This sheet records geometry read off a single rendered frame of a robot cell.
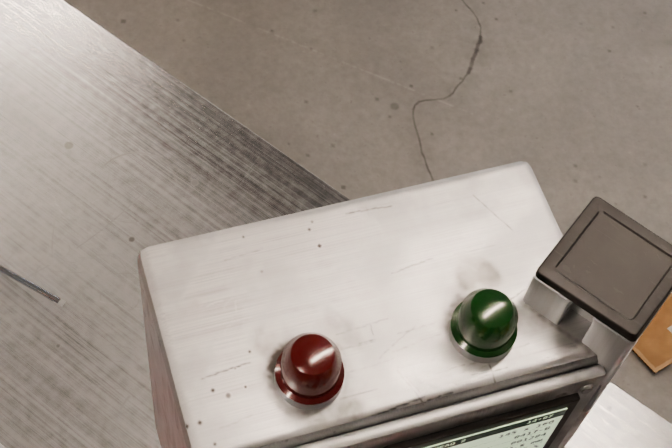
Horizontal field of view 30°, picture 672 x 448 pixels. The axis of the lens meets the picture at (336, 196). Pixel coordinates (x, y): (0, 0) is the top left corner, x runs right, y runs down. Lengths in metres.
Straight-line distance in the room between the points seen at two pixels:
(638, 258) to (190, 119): 0.87
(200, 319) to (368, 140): 1.84
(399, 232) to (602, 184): 1.86
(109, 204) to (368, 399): 0.81
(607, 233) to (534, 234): 0.04
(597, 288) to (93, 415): 0.75
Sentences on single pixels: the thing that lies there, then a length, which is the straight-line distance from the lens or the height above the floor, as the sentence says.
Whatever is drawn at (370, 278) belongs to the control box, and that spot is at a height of 1.47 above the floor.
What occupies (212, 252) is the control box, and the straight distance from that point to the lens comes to 0.50.
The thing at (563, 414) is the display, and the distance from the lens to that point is 0.52.
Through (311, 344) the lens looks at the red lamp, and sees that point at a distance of 0.46.
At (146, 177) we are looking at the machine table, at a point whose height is 0.83.
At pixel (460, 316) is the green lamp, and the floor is 1.49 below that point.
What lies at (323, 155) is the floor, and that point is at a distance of 2.29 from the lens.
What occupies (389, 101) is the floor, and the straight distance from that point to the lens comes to 2.37.
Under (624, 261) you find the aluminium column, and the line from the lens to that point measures 0.49.
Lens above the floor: 1.91
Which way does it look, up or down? 58 degrees down
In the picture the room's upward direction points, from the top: 9 degrees clockwise
